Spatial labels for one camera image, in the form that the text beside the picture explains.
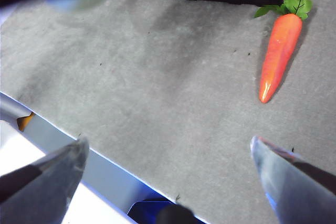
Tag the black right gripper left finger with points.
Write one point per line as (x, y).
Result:
(44, 195)

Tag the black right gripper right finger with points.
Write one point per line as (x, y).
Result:
(302, 195)

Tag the orange carrot with green leaves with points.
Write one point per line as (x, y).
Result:
(281, 51)

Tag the small orange object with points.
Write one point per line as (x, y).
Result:
(25, 121)

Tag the dark glossy panel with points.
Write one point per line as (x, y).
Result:
(144, 212)

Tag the silver table frame rail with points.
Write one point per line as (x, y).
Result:
(52, 134)

